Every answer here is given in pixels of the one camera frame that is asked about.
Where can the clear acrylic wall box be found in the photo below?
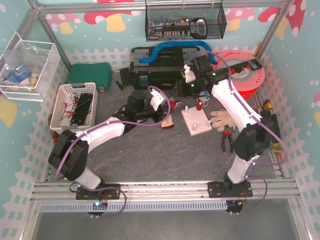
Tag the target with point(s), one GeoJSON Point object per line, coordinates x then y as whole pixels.
{"type": "Point", "coordinates": [42, 58]}

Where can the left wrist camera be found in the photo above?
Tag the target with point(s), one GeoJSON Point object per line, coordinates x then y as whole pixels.
{"type": "Point", "coordinates": [158, 97]}

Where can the green plastic case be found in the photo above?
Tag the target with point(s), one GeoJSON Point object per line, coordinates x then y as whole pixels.
{"type": "Point", "coordinates": [99, 73]}

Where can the black screwdriver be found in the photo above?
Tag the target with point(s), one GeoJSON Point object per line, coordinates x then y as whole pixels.
{"type": "Point", "coordinates": [117, 83]}

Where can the large red spring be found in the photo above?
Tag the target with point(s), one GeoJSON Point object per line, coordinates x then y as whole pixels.
{"type": "Point", "coordinates": [199, 105]}
{"type": "Point", "coordinates": [173, 103]}

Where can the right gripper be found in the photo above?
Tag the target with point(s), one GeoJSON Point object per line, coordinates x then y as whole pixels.
{"type": "Point", "coordinates": [185, 88]}

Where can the black ribbed block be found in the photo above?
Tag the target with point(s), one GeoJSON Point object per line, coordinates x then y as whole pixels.
{"type": "Point", "coordinates": [125, 77]}

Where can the black terminal strip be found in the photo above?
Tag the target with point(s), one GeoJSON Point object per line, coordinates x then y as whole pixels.
{"type": "Point", "coordinates": [252, 64]}

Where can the red filament spool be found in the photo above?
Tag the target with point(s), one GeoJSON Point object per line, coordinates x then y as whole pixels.
{"type": "Point", "coordinates": [247, 82]}

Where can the black device in basket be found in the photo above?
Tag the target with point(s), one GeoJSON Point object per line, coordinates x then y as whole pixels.
{"type": "Point", "coordinates": [81, 109]}

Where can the blue white gloves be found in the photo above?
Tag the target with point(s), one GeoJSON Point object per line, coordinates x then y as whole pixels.
{"type": "Point", "coordinates": [18, 75]}

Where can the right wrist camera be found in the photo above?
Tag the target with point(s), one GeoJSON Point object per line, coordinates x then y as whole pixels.
{"type": "Point", "coordinates": [188, 74]}

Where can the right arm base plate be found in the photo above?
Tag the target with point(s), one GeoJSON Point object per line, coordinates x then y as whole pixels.
{"type": "Point", "coordinates": [227, 189]}

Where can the white plastic basket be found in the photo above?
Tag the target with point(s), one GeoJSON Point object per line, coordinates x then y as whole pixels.
{"type": "Point", "coordinates": [66, 102]}

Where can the small solder wire spool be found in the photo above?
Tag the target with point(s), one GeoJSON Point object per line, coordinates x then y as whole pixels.
{"type": "Point", "coordinates": [204, 97]}

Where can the black wire mesh basket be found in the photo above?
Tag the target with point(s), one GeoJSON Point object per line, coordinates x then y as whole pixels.
{"type": "Point", "coordinates": [182, 21]}

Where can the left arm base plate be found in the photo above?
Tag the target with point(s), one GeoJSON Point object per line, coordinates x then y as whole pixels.
{"type": "Point", "coordinates": [107, 194]}

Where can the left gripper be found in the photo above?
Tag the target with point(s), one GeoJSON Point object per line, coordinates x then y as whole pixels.
{"type": "Point", "coordinates": [161, 112]}

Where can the black toolbox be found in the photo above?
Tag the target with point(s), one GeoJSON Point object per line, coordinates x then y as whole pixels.
{"type": "Point", "coordinates": [162, 73]}

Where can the beige work glove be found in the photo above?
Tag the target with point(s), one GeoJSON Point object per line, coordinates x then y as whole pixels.
{"type": "Point", "coordinates": [221, 118]}
{"type": "Point", "coordinates": [168, 123]}

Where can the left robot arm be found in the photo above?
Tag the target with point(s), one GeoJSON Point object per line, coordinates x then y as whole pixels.
{"type": "Point", "coordinates": [70, 152]}

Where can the grey slotted cable duct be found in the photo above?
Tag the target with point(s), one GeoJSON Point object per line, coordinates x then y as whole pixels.
{"type": "Point", "coordinates": [153, 206]}

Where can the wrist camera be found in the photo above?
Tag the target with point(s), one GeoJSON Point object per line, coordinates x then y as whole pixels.
{"type": "Point", "coordinates": [158, 97]}
{"type": "Point", "coordinates": [188, 74]}

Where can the orange black pliers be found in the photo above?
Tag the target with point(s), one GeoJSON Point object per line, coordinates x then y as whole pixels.
{"type": "Point", "coordinates": [227, 134]}

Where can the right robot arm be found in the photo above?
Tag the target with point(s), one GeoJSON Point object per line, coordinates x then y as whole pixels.
{"type": "Point", "coordinates": [255, 131]}

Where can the yellow handled screwdriver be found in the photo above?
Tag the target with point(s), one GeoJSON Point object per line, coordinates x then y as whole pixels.
{"type": "Point", "coordinates": [266, 106]}

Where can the white peg base plate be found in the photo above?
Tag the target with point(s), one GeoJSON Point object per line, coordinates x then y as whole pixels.
{"type": "Point", "coordinates": [196, 120]}

